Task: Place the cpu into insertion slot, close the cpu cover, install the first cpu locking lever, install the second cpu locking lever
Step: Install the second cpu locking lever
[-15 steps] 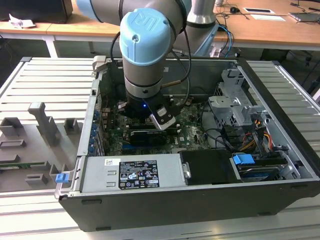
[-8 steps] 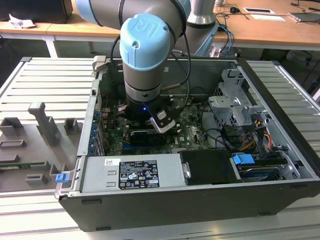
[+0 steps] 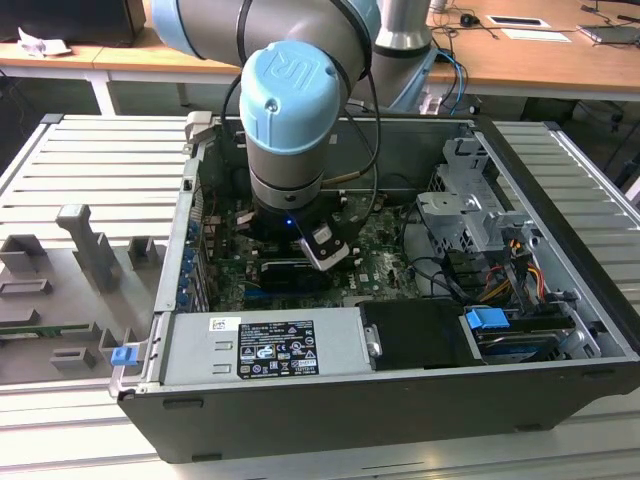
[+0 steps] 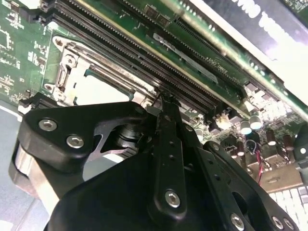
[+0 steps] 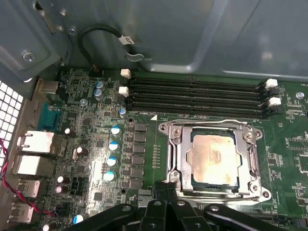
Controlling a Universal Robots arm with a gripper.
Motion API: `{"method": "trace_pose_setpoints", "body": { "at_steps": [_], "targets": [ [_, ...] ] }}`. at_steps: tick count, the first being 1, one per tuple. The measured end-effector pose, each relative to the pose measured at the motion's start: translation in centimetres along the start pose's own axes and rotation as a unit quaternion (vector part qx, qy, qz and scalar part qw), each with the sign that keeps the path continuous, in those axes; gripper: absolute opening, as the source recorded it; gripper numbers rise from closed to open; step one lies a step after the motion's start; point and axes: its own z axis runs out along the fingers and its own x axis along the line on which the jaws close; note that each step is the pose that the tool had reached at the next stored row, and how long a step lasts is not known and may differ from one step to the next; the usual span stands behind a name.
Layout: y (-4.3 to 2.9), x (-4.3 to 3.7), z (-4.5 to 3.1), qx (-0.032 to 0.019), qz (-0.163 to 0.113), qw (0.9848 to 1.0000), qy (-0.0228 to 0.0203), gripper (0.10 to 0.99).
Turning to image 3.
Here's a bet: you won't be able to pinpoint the black RAM slot bank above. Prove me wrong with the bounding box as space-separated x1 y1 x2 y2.
257 244 362 265

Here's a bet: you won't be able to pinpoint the blue expansion slot retainers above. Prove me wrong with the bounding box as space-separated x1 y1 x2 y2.
180 219 201 311

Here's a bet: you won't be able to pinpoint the black graphics card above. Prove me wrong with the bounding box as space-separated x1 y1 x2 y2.
257 259 334 294

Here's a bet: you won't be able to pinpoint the green motherboard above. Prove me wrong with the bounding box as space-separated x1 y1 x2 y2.
199 192 426 311

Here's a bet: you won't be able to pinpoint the grey power supply unit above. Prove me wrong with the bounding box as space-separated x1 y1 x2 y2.
159 307 374 386

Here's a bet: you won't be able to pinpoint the silver metal drive cage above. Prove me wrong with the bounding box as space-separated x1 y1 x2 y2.
414 137 539 261

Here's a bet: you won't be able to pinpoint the blue plastic case clip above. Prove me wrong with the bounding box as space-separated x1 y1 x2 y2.
110 346 139 369

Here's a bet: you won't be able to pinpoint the pale blue teach pendant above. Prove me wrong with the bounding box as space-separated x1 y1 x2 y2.
387 49 439 114

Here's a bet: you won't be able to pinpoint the open black PC case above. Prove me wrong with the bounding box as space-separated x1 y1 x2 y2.
108 110 640 464

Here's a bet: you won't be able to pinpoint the grey parts rack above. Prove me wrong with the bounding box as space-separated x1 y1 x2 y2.
0 203 169 386

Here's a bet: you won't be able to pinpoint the wooden desk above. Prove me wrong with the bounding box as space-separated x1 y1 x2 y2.
428 0 640 104
0 42 117 117
93 0 247 109

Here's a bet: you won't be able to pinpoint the hard disk in blue carrier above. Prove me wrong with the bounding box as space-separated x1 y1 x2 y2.
462 307 571 365

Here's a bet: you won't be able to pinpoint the green RAM stick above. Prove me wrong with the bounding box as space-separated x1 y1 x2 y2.
0 323 91 337

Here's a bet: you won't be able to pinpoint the black monitor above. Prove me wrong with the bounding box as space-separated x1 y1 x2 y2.
0 0 147 47

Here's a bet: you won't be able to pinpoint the crumpled white paper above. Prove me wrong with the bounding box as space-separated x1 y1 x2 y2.
17 27 71 56

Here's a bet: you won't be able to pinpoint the white paper sheet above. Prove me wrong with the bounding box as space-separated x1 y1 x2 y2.
501 28 574 44

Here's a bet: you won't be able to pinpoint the grey laptop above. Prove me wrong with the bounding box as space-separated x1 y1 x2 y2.
577 22 640 49

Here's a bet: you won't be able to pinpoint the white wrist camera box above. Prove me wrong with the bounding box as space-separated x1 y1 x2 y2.
298 223 350 272

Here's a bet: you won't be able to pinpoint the grey case latch handle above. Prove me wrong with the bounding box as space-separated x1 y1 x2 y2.
184 110 216 146

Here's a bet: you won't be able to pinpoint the black internal power cable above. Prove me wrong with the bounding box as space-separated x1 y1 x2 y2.
399 202 469 304

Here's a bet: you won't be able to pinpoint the blue cable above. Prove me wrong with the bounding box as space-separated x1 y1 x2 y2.
439 47 470 117

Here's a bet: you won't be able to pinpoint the yellow and red wire bundle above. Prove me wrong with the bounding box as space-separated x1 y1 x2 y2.
482 264 544 301

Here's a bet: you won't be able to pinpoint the white desk cable port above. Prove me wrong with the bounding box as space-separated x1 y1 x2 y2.
487 14 551 29

